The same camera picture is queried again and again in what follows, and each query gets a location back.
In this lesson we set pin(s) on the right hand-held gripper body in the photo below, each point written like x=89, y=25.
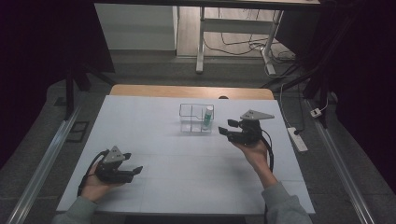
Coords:
x=250, y=132

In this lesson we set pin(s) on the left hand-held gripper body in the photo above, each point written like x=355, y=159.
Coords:
x=109, y=173

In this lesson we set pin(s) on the green and white glue stick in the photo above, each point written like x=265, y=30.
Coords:
x=208, y=117

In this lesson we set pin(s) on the clear plastic compartment organizer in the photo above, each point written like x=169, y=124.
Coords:
x=191, y=119

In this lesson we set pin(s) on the person's left hand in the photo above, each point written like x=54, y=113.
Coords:
x=93, y=188

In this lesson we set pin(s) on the person's right hand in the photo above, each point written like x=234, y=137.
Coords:
x=256, y=154

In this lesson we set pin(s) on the white table cover board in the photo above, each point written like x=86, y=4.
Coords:
x=162, y=155

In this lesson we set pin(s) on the white power strip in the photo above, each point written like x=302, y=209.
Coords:
x=298, y=140

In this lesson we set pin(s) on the wooden table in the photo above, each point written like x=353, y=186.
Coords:
x=186, y=91

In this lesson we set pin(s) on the small white plug adapter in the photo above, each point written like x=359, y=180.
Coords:
x=316, y=112

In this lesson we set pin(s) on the black metal stand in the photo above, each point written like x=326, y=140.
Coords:
x=317, y=81
x=70, y=93

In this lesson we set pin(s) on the grey cabinet panel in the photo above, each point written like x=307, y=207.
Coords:
x=137, y=28

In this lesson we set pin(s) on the black floor frame plate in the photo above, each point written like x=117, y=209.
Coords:
x=77, y=132

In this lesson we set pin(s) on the aluminium rail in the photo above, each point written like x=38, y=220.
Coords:
x=40, y=168
x=342, y=168

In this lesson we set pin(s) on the white desk frame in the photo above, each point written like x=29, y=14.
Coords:
x=236, y=25

